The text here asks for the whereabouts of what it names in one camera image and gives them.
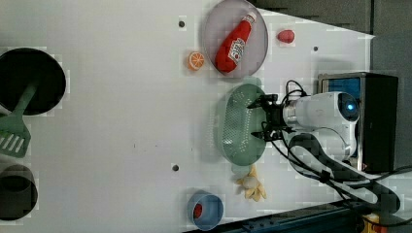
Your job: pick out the red plush ketchup bottle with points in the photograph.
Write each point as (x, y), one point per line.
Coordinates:
(231, 51)

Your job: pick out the red ball toy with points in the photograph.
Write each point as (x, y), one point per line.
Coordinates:
(197, 212)

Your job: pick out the orange slice toy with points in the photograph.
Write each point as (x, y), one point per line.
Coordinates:
(195, 60)

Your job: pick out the peeled banana toy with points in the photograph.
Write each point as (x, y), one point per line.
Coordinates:
(253, 188)

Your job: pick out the green oval strainer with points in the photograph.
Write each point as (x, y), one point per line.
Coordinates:
(235, 124)

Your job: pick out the silver toaster oven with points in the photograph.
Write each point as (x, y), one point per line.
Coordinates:
(375, 131)

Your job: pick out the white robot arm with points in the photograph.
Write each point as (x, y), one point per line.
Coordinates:
(319, 133)

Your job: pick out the black pot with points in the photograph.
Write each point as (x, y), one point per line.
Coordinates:
(24, 66)

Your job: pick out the blue cup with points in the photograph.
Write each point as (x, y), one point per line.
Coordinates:
(212, 210)

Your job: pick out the blue metal frame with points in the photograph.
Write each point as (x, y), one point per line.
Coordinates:
(326, 218)

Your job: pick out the green spatula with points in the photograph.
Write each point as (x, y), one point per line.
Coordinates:
(15, 136)

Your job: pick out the red strawberry toy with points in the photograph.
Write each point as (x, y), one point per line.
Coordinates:
(286, 36)

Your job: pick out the black cylinder cup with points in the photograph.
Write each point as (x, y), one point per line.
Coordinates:
(18, 192)

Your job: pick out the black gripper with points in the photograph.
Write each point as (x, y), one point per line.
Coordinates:
(274, 124)

